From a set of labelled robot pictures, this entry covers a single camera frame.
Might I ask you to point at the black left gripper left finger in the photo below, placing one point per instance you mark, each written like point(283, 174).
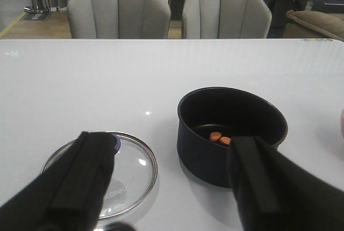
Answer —
point(69, 194)

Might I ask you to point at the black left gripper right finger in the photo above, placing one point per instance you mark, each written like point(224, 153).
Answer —
point(273, 193)

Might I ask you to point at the glass lid with blue knob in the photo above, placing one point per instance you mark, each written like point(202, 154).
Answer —
point(132, 189)

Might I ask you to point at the dark blue saucepan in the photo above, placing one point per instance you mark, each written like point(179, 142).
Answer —
point(231, 112)

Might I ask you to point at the olive cushion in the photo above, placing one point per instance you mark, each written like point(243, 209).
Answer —
point(314, 24)

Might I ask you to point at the left beige upholstered chair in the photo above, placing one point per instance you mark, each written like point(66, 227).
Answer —
point(118, 19)

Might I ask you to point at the beige upholstered chair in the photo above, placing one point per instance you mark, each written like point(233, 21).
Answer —
point(225, 19)
point(118, 19)

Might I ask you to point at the right beige upholstered chair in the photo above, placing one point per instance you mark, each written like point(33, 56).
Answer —
point(225, 19)

